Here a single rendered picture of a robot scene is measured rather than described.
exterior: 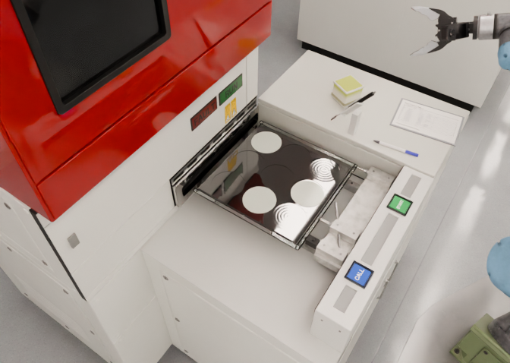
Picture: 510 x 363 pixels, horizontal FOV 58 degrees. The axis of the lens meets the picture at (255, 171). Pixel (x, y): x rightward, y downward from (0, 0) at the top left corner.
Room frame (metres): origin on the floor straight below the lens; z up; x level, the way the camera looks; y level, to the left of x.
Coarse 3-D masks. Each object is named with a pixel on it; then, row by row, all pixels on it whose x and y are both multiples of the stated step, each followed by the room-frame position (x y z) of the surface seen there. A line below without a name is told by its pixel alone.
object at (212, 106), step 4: (212, 104) 1.02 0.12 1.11; (204, 108) 0.99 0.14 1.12; (208, 108) 1.01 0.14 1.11; (212, 108) 1.02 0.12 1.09; (216, 108) 1.04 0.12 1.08; (200, 112) 0.98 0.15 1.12; (204, 112) 0.99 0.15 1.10; (208, 112) 1.00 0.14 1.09; (196, 116) 0.96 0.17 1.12; (200, 116) 0.98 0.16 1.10; (204, 116) 0.99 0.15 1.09; (192, 120) 0.95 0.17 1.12; (196, 120) 0.96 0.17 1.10; (200, 120) 0.97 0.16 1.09; (196, 124) 0.96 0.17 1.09
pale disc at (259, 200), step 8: (248, 192) 0.87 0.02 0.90; (256, 192) 0.87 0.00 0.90; (264, 192) 0.87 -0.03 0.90; (272, 192) 0.87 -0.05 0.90; (248, 200) 0.83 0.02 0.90; (256, 200) 0.83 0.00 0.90; (264, 200) 0.83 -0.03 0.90; (272, 200) 0.83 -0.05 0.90; (248, 208) 0.81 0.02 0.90; (256, 208) 0.81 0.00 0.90; (264, 208) 0.81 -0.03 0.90
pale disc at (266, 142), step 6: (264, 132) 1.12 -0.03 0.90; (270, 132) 1.12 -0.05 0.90; (252, 138) 1.09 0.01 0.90; (258, 138) 1.09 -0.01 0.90; (264, 138) 1.09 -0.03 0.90; (270, 138) 1.09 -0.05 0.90; (276, 138) 1.10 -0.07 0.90; (252, 144) 1.07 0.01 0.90; (258, 144) 1.07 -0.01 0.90; (264, 144) 1.07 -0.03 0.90; (270, 144) 1.07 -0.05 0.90; (276, 144) 1.07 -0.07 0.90; (258, 150) 1.04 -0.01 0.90; (264, 150) 1.04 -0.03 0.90; (270, 150) 1.04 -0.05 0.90
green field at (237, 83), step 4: (236, 80) 1.12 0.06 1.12; (240, 80) 1.14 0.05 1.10; (232, 84) 1.11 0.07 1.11; (236, 84) 1.12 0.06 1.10; (240, 84) 1.14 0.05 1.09; (228, 88) 1.09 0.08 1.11; (232, 88) 1.10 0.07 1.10; (236, 88) 1.12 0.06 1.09; (224, 92) 1.07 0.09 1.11; (228, 92) 1.09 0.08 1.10; (232, 92) 1.10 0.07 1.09; (220, 96) 1.05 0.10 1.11; (224, 96) 1.07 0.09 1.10; (228, 96) 1.09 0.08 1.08; (224, 100) 1.07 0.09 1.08
